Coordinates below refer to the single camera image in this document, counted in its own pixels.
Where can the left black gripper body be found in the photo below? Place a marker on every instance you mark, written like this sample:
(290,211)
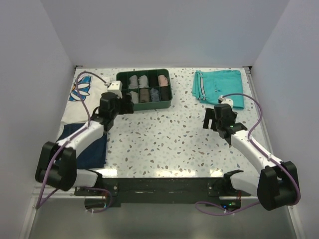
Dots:
(121,108)

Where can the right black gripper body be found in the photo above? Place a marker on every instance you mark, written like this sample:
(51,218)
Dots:
(234,114)

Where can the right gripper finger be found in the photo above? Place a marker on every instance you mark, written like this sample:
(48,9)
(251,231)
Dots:
(213,123)
(209,112)

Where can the green divided organizer tray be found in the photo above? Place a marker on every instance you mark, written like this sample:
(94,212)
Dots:
(124,78)

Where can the navy blue garment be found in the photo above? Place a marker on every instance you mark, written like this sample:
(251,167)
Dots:
(94,156)

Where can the black underwear beige waistband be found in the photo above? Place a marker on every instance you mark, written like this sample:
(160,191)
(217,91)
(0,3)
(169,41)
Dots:
(153,80)

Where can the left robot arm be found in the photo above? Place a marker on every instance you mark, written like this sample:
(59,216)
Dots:
(57,166)

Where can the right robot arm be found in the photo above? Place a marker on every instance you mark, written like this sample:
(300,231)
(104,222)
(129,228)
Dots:
(277,184)

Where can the pink rolled underwear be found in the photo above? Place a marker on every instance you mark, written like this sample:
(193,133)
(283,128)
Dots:
(163,81)

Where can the beige grey rolled sock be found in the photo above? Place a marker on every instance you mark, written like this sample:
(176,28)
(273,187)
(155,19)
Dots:
(135,97)

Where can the teal folded shorts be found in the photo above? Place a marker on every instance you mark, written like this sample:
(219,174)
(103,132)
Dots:
(209,86)

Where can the white daisy print shirt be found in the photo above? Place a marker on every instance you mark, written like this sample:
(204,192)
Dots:
(84,98)

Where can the brown rolled sock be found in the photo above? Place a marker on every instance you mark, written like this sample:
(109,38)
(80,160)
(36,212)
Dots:
(144,95)

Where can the light grey rolled sock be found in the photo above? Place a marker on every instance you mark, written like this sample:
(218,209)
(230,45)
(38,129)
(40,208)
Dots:
(143,81)

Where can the striped rolled sock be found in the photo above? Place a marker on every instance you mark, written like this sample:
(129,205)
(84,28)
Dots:
(154,95)

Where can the black rolled sock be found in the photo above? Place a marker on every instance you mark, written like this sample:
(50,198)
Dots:
(165,93)

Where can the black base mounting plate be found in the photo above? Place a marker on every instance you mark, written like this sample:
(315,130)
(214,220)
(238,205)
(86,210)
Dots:
(117,191)

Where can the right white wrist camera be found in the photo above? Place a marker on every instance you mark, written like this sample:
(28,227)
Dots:
(223,100)

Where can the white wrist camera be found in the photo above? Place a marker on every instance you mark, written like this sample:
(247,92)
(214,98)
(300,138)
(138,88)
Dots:
(116,88)
(223,100)

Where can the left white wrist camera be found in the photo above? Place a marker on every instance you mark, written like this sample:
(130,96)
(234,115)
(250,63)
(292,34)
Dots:
(116,88)

